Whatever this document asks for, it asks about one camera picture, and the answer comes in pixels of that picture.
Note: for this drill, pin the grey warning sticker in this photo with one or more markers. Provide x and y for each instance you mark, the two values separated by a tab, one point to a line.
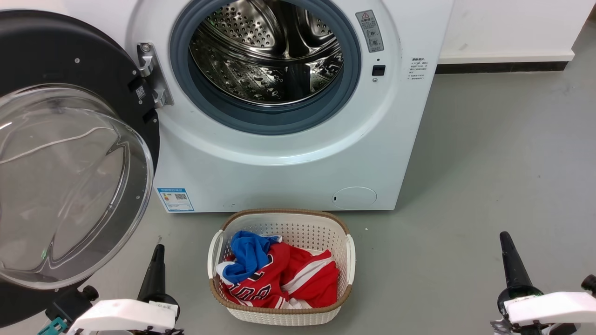
370	31

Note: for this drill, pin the steel washing machine drum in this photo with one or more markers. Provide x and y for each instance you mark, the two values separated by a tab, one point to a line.
260	70

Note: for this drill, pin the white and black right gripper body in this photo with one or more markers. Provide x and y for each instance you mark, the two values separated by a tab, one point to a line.
549	307

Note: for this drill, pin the blue energy label sticker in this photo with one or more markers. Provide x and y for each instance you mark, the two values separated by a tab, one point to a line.
175	200

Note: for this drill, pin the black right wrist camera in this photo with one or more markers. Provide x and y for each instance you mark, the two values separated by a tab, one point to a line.
589	283

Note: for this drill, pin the small white QR label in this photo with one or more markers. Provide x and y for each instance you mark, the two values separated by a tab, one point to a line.
140	92

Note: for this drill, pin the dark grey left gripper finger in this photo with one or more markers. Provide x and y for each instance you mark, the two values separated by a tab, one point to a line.
154	279

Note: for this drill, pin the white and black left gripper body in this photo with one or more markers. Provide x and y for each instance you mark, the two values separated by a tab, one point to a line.
125	316

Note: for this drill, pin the white perforated laundry basket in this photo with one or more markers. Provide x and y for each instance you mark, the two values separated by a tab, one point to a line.
288	223

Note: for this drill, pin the red basketball jersey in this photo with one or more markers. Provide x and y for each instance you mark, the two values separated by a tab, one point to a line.
307	284

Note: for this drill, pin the silver metal door hinge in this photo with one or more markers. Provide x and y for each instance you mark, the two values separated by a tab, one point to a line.
156	79

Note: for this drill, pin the black baseboard strip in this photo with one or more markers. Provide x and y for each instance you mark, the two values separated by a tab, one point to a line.
503	67

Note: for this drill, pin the washer drum opening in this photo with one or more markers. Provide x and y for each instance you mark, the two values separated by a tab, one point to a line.
279	122

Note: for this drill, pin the round white filter cover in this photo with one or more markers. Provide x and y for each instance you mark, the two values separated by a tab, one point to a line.
354	197

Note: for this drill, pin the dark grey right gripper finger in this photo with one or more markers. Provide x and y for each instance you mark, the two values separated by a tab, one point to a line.
512	265

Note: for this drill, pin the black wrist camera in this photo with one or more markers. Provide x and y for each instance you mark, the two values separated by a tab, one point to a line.
70	304
589	283

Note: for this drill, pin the white front-load washing machine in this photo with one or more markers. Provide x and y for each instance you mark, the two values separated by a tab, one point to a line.
279	177

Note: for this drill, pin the washer door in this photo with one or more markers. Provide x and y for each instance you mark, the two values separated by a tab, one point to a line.
46	46

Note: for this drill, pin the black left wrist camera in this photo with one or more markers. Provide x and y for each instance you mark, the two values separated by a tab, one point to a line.
70	304

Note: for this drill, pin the black door lock slot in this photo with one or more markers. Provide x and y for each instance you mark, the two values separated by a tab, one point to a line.
378	70

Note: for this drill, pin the blue garment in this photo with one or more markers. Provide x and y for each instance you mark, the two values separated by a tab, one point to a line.
251	253

